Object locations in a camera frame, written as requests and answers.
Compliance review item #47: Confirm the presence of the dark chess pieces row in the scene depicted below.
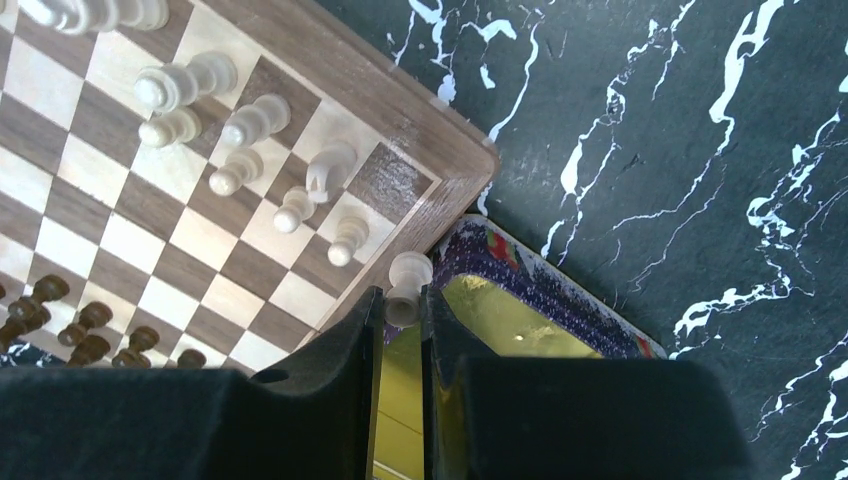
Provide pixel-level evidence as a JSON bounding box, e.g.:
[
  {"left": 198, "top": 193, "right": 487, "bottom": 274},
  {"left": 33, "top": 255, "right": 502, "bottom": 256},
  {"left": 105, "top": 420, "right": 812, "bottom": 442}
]
[{"left": 1, "top": 274, "right": 216, "bottom": 369}]

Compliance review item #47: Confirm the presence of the gold tin with white pieces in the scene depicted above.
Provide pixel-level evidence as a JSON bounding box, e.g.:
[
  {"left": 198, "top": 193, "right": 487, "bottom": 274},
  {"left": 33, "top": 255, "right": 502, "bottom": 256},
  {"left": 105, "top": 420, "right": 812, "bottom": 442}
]
[{"left": 373, "top": 214, "right": 666, "bottom": 479}]

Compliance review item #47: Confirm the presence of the wooden chess board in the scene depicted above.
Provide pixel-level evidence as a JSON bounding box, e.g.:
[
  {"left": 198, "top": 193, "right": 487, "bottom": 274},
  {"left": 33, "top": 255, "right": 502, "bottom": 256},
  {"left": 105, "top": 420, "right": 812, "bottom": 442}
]
[{"left": 1, "top": 1, "right": 499, "bottom": 374}]

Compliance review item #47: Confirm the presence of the white king chess piece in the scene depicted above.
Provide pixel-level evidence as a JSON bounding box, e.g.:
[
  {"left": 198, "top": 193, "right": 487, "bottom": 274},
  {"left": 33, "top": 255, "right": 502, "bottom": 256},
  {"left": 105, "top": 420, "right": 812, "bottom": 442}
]
[{"left": 18, "top": 0, "right": 170, "bottom": 36}]

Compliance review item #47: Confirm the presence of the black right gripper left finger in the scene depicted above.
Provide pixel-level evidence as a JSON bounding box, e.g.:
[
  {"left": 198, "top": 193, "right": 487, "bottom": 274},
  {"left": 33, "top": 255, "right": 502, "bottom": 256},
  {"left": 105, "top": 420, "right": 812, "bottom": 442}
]
[{"left": 1, "top": 286, "right": 384, "bottom": 479}]

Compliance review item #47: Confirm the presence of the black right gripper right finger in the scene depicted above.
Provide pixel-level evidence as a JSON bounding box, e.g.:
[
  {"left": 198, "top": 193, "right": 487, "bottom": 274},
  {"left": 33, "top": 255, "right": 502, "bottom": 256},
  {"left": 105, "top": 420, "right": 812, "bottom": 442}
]
[{"left": 421, "top": 289, "right": 749, "bottom": 479}]

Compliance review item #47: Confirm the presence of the white rook chess piece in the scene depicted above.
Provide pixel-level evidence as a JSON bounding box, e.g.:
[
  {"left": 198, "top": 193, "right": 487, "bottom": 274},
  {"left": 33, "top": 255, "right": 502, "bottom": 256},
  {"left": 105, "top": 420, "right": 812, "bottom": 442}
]
[{"left": 384, "top": 251, "right": 434, "bottom": 328}]

